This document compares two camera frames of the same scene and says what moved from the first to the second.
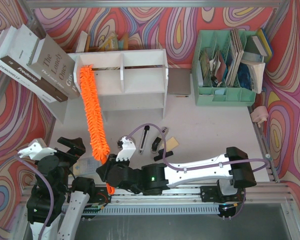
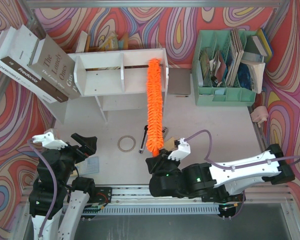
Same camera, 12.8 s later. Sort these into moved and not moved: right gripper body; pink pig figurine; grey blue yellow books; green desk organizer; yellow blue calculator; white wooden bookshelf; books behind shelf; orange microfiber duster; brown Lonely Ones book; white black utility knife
Moved: orange microfiber duster; right gripper body
Not moved: pink pig figurine; grey blue yellow books; books behind shelf; white black utility knife; white wooden bookshelf; yellow blue calculator; green desk organizer; brown Lonely Ones book
